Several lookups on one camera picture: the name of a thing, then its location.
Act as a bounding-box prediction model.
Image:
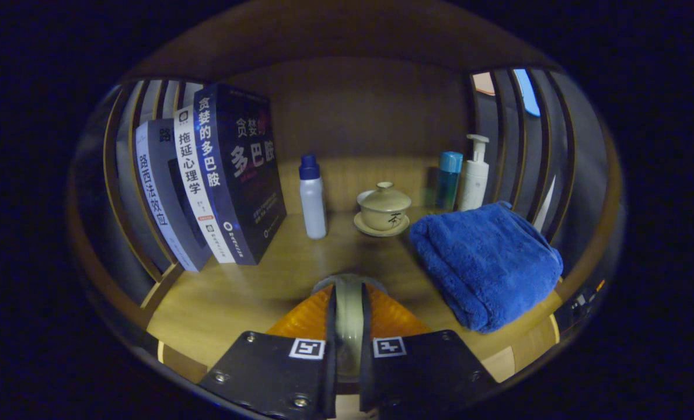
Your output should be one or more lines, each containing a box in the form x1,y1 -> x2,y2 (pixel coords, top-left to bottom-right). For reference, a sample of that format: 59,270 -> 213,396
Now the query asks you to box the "wooden cabinet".
67,0 -> 626,409

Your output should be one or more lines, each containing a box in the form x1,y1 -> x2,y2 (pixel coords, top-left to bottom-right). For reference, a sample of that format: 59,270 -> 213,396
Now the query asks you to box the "wooden countertop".
147,207 -> 563,374

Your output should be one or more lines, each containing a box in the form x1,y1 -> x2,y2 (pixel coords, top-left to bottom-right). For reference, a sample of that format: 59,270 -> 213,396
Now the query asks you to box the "white book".
173,105 -> 236,264

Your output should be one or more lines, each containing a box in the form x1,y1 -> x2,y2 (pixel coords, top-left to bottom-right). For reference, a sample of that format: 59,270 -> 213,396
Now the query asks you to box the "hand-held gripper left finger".
198,285 -> 337,419

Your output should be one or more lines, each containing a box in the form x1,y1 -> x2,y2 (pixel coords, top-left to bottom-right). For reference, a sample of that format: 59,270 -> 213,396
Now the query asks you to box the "white bottle with blue cap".
298,154 -> 328,240

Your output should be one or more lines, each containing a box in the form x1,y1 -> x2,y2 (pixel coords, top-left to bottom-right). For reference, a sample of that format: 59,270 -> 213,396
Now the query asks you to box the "white pump bottle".
458,134 -> 491,212

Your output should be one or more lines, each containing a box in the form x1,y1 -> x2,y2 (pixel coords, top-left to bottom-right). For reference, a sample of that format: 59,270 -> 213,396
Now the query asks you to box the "folded blue towel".
409,201 -> 564,334

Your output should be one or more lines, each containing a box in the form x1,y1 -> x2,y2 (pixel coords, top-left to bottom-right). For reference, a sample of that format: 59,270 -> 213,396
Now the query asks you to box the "beige lidded tea cup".
354,181 -> 412,238

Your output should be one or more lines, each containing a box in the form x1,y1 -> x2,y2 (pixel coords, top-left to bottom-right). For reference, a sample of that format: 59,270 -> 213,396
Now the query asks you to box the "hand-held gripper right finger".
360,283 -> 499,419

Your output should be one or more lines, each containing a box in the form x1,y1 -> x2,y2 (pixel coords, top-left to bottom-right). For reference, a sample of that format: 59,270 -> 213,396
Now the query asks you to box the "black backdrop cloth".
72,69 -> 616,281

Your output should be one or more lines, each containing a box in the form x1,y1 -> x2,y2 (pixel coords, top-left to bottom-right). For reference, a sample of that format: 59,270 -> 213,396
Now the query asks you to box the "dark navy book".
193,83 -> 287,266

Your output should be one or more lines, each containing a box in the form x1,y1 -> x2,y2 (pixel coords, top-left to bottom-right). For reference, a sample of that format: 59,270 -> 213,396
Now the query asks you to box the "light blue book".
135,119 -> 212,272

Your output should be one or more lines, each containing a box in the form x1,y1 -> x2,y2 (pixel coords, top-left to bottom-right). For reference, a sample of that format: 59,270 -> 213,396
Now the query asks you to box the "wooden drawer with black knob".
157,315 -> 560,420

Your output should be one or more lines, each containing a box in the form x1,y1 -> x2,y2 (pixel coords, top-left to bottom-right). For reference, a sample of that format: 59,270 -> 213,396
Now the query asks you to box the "teal bottle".
435,151 -> 464,212

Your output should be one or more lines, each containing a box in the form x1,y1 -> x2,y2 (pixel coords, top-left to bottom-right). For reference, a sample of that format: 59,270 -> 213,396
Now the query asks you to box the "black equipment with orange parts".
557,280 -> 607,333

